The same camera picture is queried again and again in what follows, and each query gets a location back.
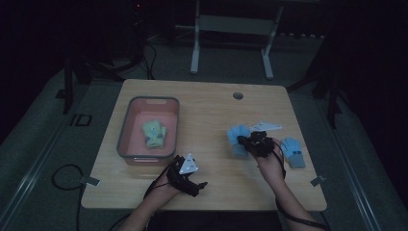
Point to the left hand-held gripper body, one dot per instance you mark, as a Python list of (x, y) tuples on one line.
[(184, 179)]

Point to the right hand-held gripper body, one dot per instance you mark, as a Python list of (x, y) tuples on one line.
[(261, 144)]

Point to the blue knit glove grey cuff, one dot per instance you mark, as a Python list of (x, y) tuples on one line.
[(236, 133), (293, 154)]

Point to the plain light green knit glove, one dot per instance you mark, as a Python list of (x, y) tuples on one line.
[(164, 134)]

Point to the patterned light green knit glove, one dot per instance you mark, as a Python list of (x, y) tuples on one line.
[(153, 134)]

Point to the pink basin with grey rim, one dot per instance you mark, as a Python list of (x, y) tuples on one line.
[(150, 109)]

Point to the person's left hand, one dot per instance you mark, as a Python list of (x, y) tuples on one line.
[(165, 189)]

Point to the person's right hand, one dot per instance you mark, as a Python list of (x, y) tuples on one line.
[(271, 168)]

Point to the person's dark clothing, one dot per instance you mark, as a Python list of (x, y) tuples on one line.
[(218, 222)]

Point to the grey metal table clip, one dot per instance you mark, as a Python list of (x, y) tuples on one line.
[(318, 180), (90, 181)]

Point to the black tripod stand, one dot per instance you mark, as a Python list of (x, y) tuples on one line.
[(68, 86), (332, 96)]

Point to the white metal stand frame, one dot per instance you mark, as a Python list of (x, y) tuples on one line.
[(232, 25)]

